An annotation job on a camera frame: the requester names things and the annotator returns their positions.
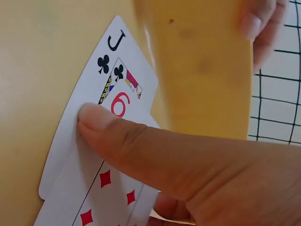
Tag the six of diamonds playing card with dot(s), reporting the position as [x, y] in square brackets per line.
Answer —
[113, 188]

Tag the person's right hand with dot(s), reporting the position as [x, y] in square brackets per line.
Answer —
[235, 183]

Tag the person's left fingers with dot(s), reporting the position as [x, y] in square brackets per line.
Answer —
[252, 26]

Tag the jack of clubs playing card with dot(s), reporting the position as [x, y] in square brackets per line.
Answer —
[117, 54]

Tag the person's left hand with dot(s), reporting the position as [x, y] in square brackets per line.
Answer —
[265, 28]

